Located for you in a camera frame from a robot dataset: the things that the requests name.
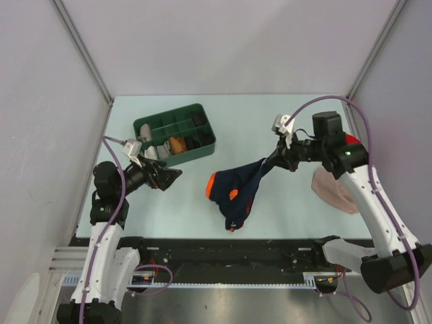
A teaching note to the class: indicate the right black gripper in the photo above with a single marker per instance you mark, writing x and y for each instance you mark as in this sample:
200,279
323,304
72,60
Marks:
282,156

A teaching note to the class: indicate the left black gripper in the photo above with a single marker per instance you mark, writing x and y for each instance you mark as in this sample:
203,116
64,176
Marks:
156,173

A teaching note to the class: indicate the navy orange underwear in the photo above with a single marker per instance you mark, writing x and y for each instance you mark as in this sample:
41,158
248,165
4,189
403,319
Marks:
234,191

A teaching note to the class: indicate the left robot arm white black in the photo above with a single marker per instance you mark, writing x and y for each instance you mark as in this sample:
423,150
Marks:
112,258

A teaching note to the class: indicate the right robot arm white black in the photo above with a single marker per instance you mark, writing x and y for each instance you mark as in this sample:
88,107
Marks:
397,256

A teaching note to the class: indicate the pink underwear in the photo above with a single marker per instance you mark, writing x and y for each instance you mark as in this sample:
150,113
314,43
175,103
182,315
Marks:
332,191

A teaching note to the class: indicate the red white underwear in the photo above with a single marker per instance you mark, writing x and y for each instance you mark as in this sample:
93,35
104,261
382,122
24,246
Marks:
350,139

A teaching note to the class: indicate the grey rolled cloth in tray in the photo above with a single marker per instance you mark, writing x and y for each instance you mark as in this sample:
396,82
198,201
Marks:
164,150

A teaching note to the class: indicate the white rolled cloth in tray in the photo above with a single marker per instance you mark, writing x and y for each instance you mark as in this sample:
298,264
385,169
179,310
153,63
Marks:
151,153

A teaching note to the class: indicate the orange rolled cloth in tray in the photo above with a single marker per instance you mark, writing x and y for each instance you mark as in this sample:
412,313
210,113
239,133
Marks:
178,145

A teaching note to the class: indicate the green compartment organizer tray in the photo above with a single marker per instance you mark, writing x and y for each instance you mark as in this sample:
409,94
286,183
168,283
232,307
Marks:
175,122

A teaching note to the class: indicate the beige rolled cloth in tray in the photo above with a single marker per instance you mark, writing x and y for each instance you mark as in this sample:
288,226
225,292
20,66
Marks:
145,133

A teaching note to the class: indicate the black rolled cloth front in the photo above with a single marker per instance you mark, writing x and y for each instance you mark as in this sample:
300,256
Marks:
191,143

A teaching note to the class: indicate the black rolled cloth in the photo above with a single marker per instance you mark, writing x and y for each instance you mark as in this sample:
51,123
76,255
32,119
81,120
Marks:
191,143
198,119
205,138

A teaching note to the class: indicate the black rolled cloth right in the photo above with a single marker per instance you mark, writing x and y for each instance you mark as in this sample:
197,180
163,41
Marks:
205,138

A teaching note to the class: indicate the black rolled cloth back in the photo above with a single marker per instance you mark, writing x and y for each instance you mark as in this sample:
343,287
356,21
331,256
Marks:
198,119

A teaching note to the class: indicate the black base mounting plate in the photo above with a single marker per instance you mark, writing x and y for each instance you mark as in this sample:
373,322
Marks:
295,255

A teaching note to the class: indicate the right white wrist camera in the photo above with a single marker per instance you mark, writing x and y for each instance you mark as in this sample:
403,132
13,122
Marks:
283,125

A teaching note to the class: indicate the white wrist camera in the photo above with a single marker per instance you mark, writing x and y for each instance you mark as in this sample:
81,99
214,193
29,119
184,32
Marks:
131,149
283,125

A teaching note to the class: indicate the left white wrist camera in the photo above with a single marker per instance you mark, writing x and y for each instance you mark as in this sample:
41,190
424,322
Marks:
131,149

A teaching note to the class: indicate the aluminium frame rail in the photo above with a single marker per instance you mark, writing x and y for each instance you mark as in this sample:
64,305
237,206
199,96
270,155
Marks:
68,259

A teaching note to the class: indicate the slotted cable duct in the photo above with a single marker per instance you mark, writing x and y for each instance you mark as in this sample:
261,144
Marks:
307,282

